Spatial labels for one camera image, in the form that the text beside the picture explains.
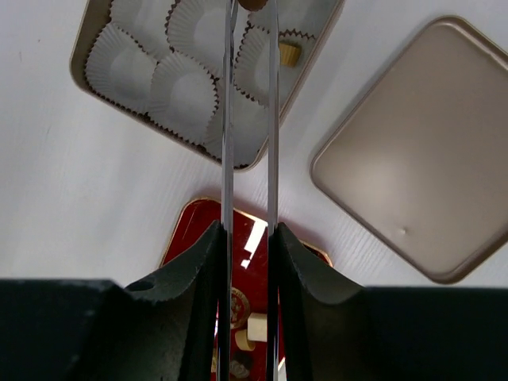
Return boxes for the gold fluted cup chocolate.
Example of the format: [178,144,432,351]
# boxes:
[279,42,302,67]

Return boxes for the dark crown chocolate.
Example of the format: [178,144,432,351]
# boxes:
[229,351,253,379]

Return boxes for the gold tin box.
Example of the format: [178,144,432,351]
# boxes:
[69,0,345,174]

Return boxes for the white cube chocolate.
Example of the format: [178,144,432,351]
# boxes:
[247,313,267,342]

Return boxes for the red lacquer tray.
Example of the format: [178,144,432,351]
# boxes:
[158,197,333,381]

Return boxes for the gold tin lid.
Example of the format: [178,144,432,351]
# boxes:
[310,16,507,284]

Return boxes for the brown oval chocolate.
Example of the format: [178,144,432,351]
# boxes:
[238,0,267,12]

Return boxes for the steel tongs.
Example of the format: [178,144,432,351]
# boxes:
[216,1,280,380]

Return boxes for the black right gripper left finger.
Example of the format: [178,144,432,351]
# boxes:
[68,221,222,380]

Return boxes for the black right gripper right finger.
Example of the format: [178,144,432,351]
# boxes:
[275,223,397,380]

